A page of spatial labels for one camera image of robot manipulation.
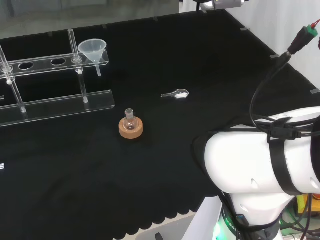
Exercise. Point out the yellow stop button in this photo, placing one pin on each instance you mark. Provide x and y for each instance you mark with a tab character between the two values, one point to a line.
302	203

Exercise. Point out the white device with light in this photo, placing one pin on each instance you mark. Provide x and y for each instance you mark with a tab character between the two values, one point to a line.
225	3

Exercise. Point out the black cloth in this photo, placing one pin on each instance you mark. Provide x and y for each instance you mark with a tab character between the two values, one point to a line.
150	175

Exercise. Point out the clear acrylic funnel stand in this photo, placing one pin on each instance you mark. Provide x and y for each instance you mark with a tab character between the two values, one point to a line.
62	105

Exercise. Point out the glass weighing funnel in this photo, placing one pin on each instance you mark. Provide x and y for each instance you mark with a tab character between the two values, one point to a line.
181	94

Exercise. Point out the clear plastic funnel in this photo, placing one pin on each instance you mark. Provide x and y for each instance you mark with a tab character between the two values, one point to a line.
92	52

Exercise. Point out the small round-bottom glass flask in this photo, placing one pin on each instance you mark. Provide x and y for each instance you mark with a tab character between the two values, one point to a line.
130	123

